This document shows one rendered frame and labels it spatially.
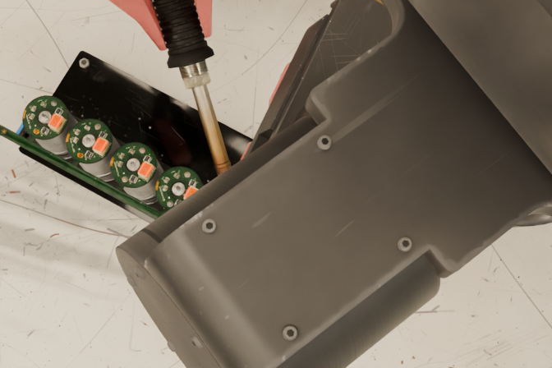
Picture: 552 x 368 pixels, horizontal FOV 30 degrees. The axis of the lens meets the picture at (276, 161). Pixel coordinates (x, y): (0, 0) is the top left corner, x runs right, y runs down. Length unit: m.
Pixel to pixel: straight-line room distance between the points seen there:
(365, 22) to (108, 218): 0.29
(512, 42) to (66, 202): 0.45
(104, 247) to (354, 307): 0.39
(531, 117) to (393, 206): 0.04
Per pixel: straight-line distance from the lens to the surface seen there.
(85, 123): 0.56
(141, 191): 0.56
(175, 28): 0.52
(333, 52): 0.36
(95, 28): 0.65
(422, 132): 0.23
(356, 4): 0.36
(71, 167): 0.56
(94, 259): 0.61
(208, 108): 0.53
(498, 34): 0.20
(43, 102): 0.57
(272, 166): 0.22
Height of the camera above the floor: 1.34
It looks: 75 degrees down
